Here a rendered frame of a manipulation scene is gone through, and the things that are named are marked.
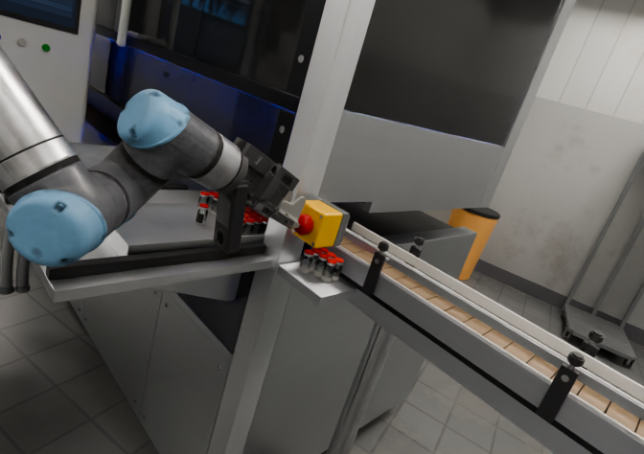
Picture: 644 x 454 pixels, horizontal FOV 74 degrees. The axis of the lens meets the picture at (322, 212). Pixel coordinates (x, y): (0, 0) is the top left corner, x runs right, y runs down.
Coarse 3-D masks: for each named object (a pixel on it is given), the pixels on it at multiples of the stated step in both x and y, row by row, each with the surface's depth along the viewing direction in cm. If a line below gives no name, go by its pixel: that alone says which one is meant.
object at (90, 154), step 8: (72, 144) 114; (80, 144) 115; (88, 144) 116; (80, 152) 116; (88, 152) 117; (96, 152) 119; (104, 152) 120; (80, 160) 112; (88, 160) 114; (96, 160) 116; (88, 168) 109; (176, 176) 122; (184, 176) 124; (168, 184) 109; (176, 184) 111; (184, 184) 112; (192, 184) 114
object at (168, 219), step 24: (168, 192) 100; (192, 192) 105; (216, 192) 110; (144, 216) 91; (168, 216) 94; (192, 216) 98; (120, 240) 73; (144, 240) 81; (168, 240) 83; (192, 240) 79
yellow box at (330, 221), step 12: (312, 204) 81; (324, 204) 84; (312, 216) 80; (324, 216) 78; (336, 216) 80; (348, 216) 83; (324, 228) 79; (336, 228) 82; (312, 240) 80; (324, 240) 81; (336, 240) 83
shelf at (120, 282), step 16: (96, 256) 71; (112, 256) 73; (256, 256) 89; (112, 272) 68; (128, 272) 70; (144, 272) 71; (160, 272) 72; (176, 272) 74; (192, 272) 75; (208, 272) 78; (224, 272) 81; (240, 272) 84; (48, 288) 62; (64, 288) 61; (80, 288) 62; (96, 288) 64; (112, 288) 66; (128, 288) 68
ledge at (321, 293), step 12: (288, 264) 89; (288, 276) 86; (300, 276) 86; (312, 276) 87; (300, 288) 84; (312, 288) 82; (324, 288) 83; (336, 288) 85; (348, 288) 86; (312, 300) 81; (324, 300) 81; (336, 300) 84
